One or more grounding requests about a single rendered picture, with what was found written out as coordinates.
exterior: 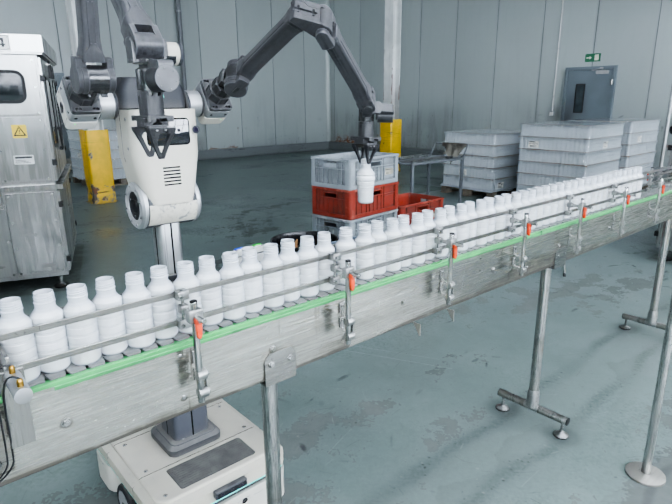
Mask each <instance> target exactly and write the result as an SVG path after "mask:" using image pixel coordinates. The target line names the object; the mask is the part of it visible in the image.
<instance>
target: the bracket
mask: <svg viewBox="0 0 672 504"><path fill-rule="evenodd" d="M654 174H658V172H653V173H649V174H647V176H648V179H647V181H648V180H649V181H648V182H647V185H648V188H645V189H646V191H645V192H651V190H652V188H650V187H651V185H658V187H659V188H658V195H657V201H656V207H655V209H652V208H650V205H651V202H649V205H648V208H649V209H650V210H654V213H655V214H654V217H651V216H649V212H650V211H649V210H648V211H647V216H648V217H649V218H653V223H657V221H658V220H659V217H658V214H659V212H660V209H659V204H660V198H661V191H662V194H664V190H665V187H666V186H670V185H671V184H664V181H663V179H664V178H661V177H662V176H663V175H660V178H658V180H660V182H658V183H653V181H652V179H653V177H654ZM611 185H612V189H614V190H613V191H612V192H611V195H613V197H612V198H609V199H610V201H609V202H611V203H614V202H616V198H614V195H622V197H623V204H622V211H621V218H620V221H616V220H615V216H616V215H615V214H613V220H614V221H615V222H619V223H618V224H619V230H616V229H614V222H613V223H612V228H611V229H613V230H614V231H617V234H618V237H622V234H624V230H623V228H624V225H625V224H626V223H625V221H624V216H625V209H626V202H627V205H629V202H630V198H631V196H634V197H636V194H630V193H629V191H628V188H629V187H625V190H624V191H623V193H621V192H618V191H615V189H617V188H618V184H611ZM566 196H567V199H566V200H569V202H568V203H567V207H568V210H565V214H564V215H567V216H570V215H572V210H570V208H572V207H578V210H579V219H578V227H577V235H576V236H572V235H571V232H572V228H569V235H570V236H571V237H573V238H575V241H576V244H575V246H572V245H570V241H571V237H570V238H568V245H569V246H570V247H574V251H575V252H574V254H578V253H579V251H581V247H580V244H581V241H582V239H583V238H582V237H581V228H582V219H583V218H586V213H587V210H588V209H593V207H592V206H586V203H585V198H581V202H580V203H579V204H574V203H572V202H571V200H574V195H566ZM509 210H510V211H509V214H510V215H512V217H510V223H512V224H511V226H507V227H508V231H507V232H512V233H513V232H516V226H513V223H517V222H518V223H521V226H522V227H523V235H522V246H521V256H520V255H517V254H516V249H517V248H516V247H517V246H514V247H513V254H514V255H515V256H516V257H519V261H520V267H519V266H516V265H515V260H516V257H513V258H512V265H513V266H514V267H516V268H518V272H519V276H523V273H525V272H526V271H527V269H526V267H525V266H526V261H527V260H528V258H527V256H526V255H525V251H526V241H527V235H528V236H530V234H531V227H532V225H535V226H537V225H538V223H536V222H531V219H530V218H529V213H524V218H523V219H522V220H519V219H517V218H516V217H514V215H516V214H517V213H518V209H514V208H511V209H509ZM433 229H434V232H433V234H437V237H435V238H434V243H437V246H436V247H432V249H433V252H432V253H433V254H436V255H438V254H441V253H442V247H439V244H441V243H445V244H446V248H449V253H448V272H447V281H446V280H444V279H443V278H444V269H443V270H440V279H441V280H442V282H441V283H439V291H441V294H443V295H445V297H444V299H445V301H446V305H451V301H453V300H454V295H453V289H454V287H455V283H454V282H453V281H452V272H453V258H454V259H456V258H457V250H458V247H462V248H463V247H464V244H461V243H457V239H456V238H454V236H455V233H454V232H450V233H449V239H447V240H444V239H443V237H439V234H443V227H438V226H437V227H433ZM328 254H329V259H328V260H330V261H333V264H331V265H330V269H331V271H332V272H334V275H332V276H328V278H329V282H328V283H329V284H332V285H336V284H340V283H341V277H340V276H338V275H336V272H342V278H344V279H345V315H344V302H341V303H339V313H341V315H342V317H340V318H339V328H340V327H341V329H342V331H344V332H345V333H344V339H345V344H346V345H350V344H351V340H353V339H354V338H355V333H354V324H355V318H354V317H353V316H351V291H354V288H355V277H357V278H360V277H361V274H359V273H356V272H355V267H354V266H351V260H350V259H346V260H345V267H342V268H341V267H340V265H339V264H336V261H338V260H340V253H339V252H335V251H334V252H330V253H328ZM443 282H445V287H446V289H447V291H446V293H444V292H443ZM173 292H174V294H175V298H174V299H175V300H177V301H181V304H178V305H177V307H178V313H180V314H182V317H181V318H177V319H176V320H177V327H178V328H179V329H181V330H183V329H187V328H190V327H192V337H193V348H194V351H192V360H193V363H195V368H193V371H194V380H196V383H197V389H196V395H197V397H198V402H199V403H204V402H205V397H207V396H209V395H210V392H211V389H210V387H208V375H209V370H207V369H206V368H203V366H202V354H201V342H200V339H201V338H202V335H203V333H202V324H205V323H206V322H207V320H206V319H205V318H204V317H203V309H202V308H200V307H198V305H197V300H196V299H192V300H190V301H189V303H190V307H189V305H188V304H187V303H184V300H187V299H189V290H187V289H185V288H182V289H177V290H173ZM185 314H186V316H185ZM344 317H345V318H344ZM344 325H345V329H344V327H343V326H344ZM204 384H205V385H204Z"/></svg>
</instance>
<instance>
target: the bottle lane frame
mask: <svg viewBox="0 0 672 504"><path fill-rule="evenodd" d="M657 195H658V194H656V195H653V196H650V197H646V198H643V199H640V200H636V201H633V202H630V203H629V205H627V204H626V209H625V216H624V221H625V223H626V224H625V225H624V228H623V230H624V234H622V237H618V234H617V231H614V230H613V229H611V228H612V223H613V222H614V229H616V230H619V224H618V223H619V222H615V221H614V220H613V214H615V215H616V216H615V220H616V221H620V218H621V211H622V205H620V206H617V207H614V208H611V209H607V210H604V211H601V212H597V213H594V214H591V215H588V216H586V218H583V219H582V228H581V237H582V238H583V239H582V241H581V244H580V247H581V251H579V253H578V254H574V252H575V251H574V247H570V246H569V245H568V238H570V237H571V236H570V235H569V228H572V232H571V235H572V236H576V235H577V227H578V219H579V218H578V219H575V220H572V221H571V220H570V221H568V222H565V223H562V224H558V225H555V226H552V227H549V228H546V229H542V230H539V231H535V232H533V233H531V234H530V236H528V235H527V241H526V251H525V255H526V256H527V258H528V260H527V261H526V266H525V267H526V269H527V271H526V272H525V273H523V276H519V272H518V268H516V267H514V266H513V265H512V258H513V257H516V256H515V255H514V254H513V247H514V246H517V247H516V248H517V249H516V254H517V255H520V256H521V246H522V236H520V237H516V238H513V239H509V240H507V241H503V242H500V243H497V244H494V245H493V244H492V245H490V246H486V247H484V248H480V249H477V250H474V251H471V252H467V253H465V254H461V255H458V256H457V258H456V259H454V258H453V272H452V281H453V282H454V283H455V287H454V289H453V295H454V300H453V301H451V305H446V301H445V299H444V297H445V295H443V294H441V291H439V283H441V282H442V280H441V279H440V270H443V269H444V278H443V279H444V280H446V281H447V272H448V258H447V259H445V260H440V261H439V262H433V263H432V264H429V265H426V266H422V267H418V268H416V269H410V270H409V271H406V272H402V273H400V274H394V275H393V276H390V277H385V278H383V279H380V280H377V279H376V281H374V282H370V283H369V282H367V284H364V285H358V286H357V287H355V288H354V291H351V316H353V317H354V318H355V324H354V333H355V338H354V339H353V340H351V344H350V345H346V344H345V339H344V333H345V332H344V331H342V329H341V327H340V328H339V318H340V317H342V315H341V313H339V303H341V302H344V315H345V290H344V291H339V292H338V293H335V294H328V296H325V297H322V298H319V297H318V299H315V300H312V301H307V302H305V303H302V304H296V305H295V306H292V307H289V308H285V307H284V309H283V310H279V311H276V312H274V311H272V313H270V314H266V315H259V317H257V318H253V319H247V318H246V321H244V322H240V323H237V324H236V323H233V322H232V323H233V325H231V326H227V327H224V328H221V327H219V326H218V327H219V329H218V330H214V331H211V332H206V331H204V332H205V333H204V334H203V335H202V338H201V339H200V342H201V354H202V366H203V368H206V369H207V370H209V375H208V387H210V389H211V392H210V395H209V396H207V397H205V402H204V403H199V402H198V397H197V395H196V389H197V383H196V380H194V371H193V368H195V363H193V360H192V351H194V348H193V337H192V336H190V335H189V336H190V338H188V339H185V340H182V341H175V340H174V343H172V344H169V345H166V346H160V345H158V348H156V349H153V350H149V351H146V352H145V351H143V350H141V353H140V354H136V355H133V356H130V357H127V356H125V355H124V356H123V357H124V358H123V359H120V360H117V361H114V362H108V361H106V362H105V364H104V365H101V366H97V367H94V368H89V367H86V370H84V371H81V372H78V373H75V374H69V373H67V374H66V376H65V377H62V378H58V379H55V380H52V381H50V380H48V379H47V380H45V383H42V384H39V385H36V386H32V387H30V388H31V390H32V391H33V397H32V399H31V400H30V407H31V412H32V418H33V423H34V429H35V434H36V441H33V442H30V443H28V444H25V445H22V446H20V447H17V448H14V458H15V463H14V466H13V468H12V470H11V472H10V473H9V474H8V475H7V477H6V478H5V479H4V480H3V481H2V482H1V483H0V487H2V486H4V485H7V484H9V483H12V482H14V481H17V480H19V479H22V478H24V477H27V476H29V475H32V474H34V473H37V472H39V471H42V470H44V469H47V468H49V467H52V466H54V465H57V464H59V463H62V462H64V461H67V460H69V459H72V458H74V457H77V456H79V455H82V454H84V453H87V452H89V451H92V450H94V449H97V448H99V447H102V446H104V445H107V444H109V443H112V442H114V441H117V440H119V439H122V438H124V437H127V436H129V435H132V434H134V433H137V432H139V431H142V430H144V429H147V428H149V427H152V426H154V425H157V424H159V423H162V422H164V421H167V420H169V419H172V418H174V417H177V416H179V415H182V414H184V413H187V412H189V411H192V410H194V409H197V408H199V407H202V406H204V405H207V404H209V403H212V402H214V401H217V400H219V399H222V398H224V397H227V396H229V395H232V394H234V393H237V392H239V391H242V390H244V389H247V388H249V387H252V386H254V385H257V384H259V383H262V382H264V381H265V378H264V360H265V359H266V357H267V355H268V354H269V353H272V352H275V351H278V350H280V349H283V348H286V347H289V346H291V347H292V348H293V349H294V350H295V351H296V369H297V368H299V367H302V366H304V365H307V364H309V363H312V362H314V361H317V360H319V359H322V358H324V357H327V356H329V355H332V354H334V353H337V352H339V351H342V350H344V349H347V348H349V347H352V346H354V345H357V344H359V343H362V342H364V341H367V340H369V339H372V338H374V337H377V336H379V335H382V334H384V333H387V332H389V331H392V330H394V329H397V328H399V327H402V326H404V325H407V324H409V323H412V322H414V321H417V320H419V319H422V318H424V317H427V316H429V315H432V314H434V313H437V312H439V311H442V310H444V309H447V308H449V307H452V306H454V305H457V304H459V303H462V302H464V301H467V300H469V299H472V298H474V297H477V296H479V295H481V294H484V293H486V292H489V291H491V290H494V289H496V288H499V287H501V286H504V285H506V284H509V283H511V282H514V281H516V280H519V279H521V278H524V277H526V276H529V275H531V274H534V273H536V272H539V271H541V270H544V269H546V268H549V267H551V266H554V257H555V252H556V250H557V249H558V248H561V247H563V246H566V248H567V255H566V260H569V259H571V258H574V257H576V256H579V255H581V254H584V253H586V252H589V251H591V250H594V249H596V248H599V247H601V246H604V245H606V244H609V243H611V242H614V241H616V240H619V239H621V238H624V237H626V236H629V235H631V234H634V233H636V232H639V231H641V230H644V229H646V228H649V227H651V226H654V225H656V224H659V223H661V222H664V221H666V220H669V219H671V218H672V190H669V191H665V192H664V194H662V193H661V198H660V204H659V209H660V212H659V214H658V217H659V220H658V221H657V223H653V218H649V217H648V216H647V211H648V210H649V211H650V212H649V216H651V217H654V214H655V213H654V210H650V209H649V208H648V205H649V202H651V205H650V208H652V209H655V207H656V201H657ZM575 244H576V241H575V238H573V237H571V241H570V245H572V246H575ZM515 265H516V266H519V267H520V261H519V257H516V260H515Z"/></svg>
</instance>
